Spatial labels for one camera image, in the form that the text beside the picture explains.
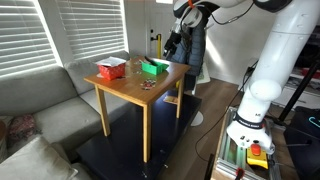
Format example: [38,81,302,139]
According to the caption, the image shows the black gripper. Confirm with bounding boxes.
[162,24,188,61]

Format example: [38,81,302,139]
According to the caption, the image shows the small black tool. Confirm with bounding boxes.
[143,55,158,67]

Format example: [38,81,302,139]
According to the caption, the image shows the green storage box with lid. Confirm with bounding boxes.
[141,58,170,76]

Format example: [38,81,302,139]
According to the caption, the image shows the red patterned gift box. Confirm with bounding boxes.
[96,62,127,82]

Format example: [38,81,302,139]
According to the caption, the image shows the yellow emergency stop box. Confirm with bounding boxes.
[246,142,270,170]

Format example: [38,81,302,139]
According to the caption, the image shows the dark blue puffer jacket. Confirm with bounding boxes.
[165,9,210,91]

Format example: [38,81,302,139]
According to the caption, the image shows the white door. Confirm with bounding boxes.
[144,0,178,60]

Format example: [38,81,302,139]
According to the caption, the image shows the white bag with green print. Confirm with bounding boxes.
[195,61,212,85]

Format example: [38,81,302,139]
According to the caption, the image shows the light wooden table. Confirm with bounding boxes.
[83,56,192,164]

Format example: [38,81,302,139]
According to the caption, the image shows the white paper sheet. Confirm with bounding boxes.
[94,56,128,68]

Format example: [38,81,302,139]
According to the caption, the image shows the white clothes rack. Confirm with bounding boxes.
[190,110,205,128]

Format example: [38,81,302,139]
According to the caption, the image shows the white window blind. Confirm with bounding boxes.
[0,0,58,78]
[54,0,130,62]

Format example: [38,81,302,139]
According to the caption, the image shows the dark navy low platform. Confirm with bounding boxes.
[75,90,203,180]

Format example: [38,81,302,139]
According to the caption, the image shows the grey sectional sofa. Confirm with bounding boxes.
[0,49,135,180]

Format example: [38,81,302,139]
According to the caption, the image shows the black tripod stand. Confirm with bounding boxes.
[277,59,320,123]

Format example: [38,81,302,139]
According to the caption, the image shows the white low shelf unit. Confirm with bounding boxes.
[272,65,320,112]

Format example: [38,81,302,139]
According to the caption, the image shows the black bag with cyan logo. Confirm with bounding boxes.
[282,105,320,180]

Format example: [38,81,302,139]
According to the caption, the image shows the red patterned pillow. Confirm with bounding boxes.
[7,114,42,148]

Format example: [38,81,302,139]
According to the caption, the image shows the beige cushion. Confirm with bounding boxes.
[0,135,80,180]

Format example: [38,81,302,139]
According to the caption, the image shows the black door lock handle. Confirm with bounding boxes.
[149,28,158,43]

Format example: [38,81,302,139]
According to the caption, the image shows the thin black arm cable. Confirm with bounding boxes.
[203,0,256,27]

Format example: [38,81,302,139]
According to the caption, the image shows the long black floor cable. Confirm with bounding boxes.
[194,59,262,165]

